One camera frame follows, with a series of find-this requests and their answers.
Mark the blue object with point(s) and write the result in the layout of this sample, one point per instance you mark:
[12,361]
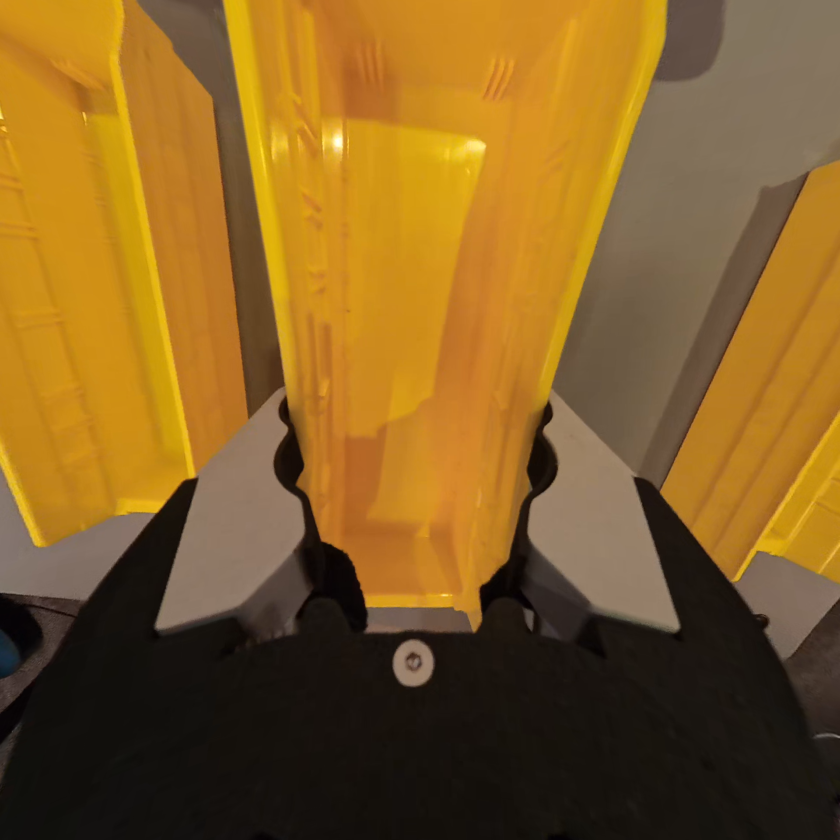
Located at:
[6,656]

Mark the yellow plastic storage bin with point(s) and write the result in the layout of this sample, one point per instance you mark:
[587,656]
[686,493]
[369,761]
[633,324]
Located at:
[774,394]
[426,262]
[65,295]

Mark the grey desk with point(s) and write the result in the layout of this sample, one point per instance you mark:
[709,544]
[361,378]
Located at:
[656,262]

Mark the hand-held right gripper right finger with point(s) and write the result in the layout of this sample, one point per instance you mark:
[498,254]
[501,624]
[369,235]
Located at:
[597,544]

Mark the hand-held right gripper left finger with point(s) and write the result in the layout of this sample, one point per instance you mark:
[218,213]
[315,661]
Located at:
[236,544]

